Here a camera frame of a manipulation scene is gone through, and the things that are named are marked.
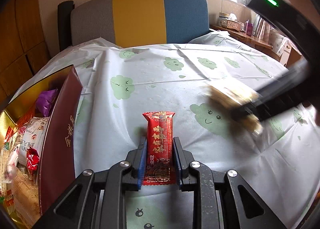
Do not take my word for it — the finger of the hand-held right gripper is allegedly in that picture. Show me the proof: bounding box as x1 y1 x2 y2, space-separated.
240 80 312 122
256 58 310 103

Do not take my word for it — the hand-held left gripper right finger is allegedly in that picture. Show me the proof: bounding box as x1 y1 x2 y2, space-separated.
173 136 288 229

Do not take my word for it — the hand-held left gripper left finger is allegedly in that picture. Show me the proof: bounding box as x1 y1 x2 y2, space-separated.
32 136 148 229

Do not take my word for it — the red gold-patterned snack bar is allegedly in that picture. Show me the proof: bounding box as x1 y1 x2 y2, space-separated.
142 111 176 186

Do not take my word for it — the yellow black-striped cracker packet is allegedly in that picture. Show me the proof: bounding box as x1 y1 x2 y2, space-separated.
206 83 263 136

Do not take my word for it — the dark red gold-lined gift box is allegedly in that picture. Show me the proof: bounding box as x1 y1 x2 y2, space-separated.
0 64 83 229

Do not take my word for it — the red candy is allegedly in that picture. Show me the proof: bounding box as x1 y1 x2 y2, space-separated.
26 148 40 171

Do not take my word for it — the white pink snack packet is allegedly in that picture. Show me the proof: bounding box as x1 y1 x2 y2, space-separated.
19 116 50 167

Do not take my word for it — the purple snack packet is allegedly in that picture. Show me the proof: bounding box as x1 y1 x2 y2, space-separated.
35 88 59 117

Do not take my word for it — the clear bag of brown crisps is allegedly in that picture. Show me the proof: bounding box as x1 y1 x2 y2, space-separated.
11 166 40 222

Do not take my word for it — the orange-red clear snack bag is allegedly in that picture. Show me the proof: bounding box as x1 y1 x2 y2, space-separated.
14 104 37 134

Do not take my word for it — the pink white bar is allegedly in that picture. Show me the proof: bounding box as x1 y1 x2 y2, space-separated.
5 144 22 184

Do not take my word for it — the white cabinet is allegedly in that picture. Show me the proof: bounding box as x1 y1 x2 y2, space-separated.
279 45 292 67

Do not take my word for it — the white spotted cloth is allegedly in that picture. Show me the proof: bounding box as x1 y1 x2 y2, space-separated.
269 30 293 54

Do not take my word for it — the wooden side desk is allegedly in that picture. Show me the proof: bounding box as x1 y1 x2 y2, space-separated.
209 24 303 69

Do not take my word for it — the patterned tissue box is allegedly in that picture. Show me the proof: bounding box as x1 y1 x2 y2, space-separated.
220 13 241 31

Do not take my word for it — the cloud print plastic sheet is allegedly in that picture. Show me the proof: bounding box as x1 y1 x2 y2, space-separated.
10 30 320 229

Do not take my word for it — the grey yellow blue headboard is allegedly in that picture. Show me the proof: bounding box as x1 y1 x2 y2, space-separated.
70 0 210 48

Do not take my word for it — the wooden wardrobe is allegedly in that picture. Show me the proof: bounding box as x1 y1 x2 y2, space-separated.
0 0 60 99

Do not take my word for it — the leaning grey frame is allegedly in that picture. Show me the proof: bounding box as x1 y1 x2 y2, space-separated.
253 15 263 37

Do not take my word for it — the black post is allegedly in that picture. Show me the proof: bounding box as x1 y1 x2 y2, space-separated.
57 0 75 52

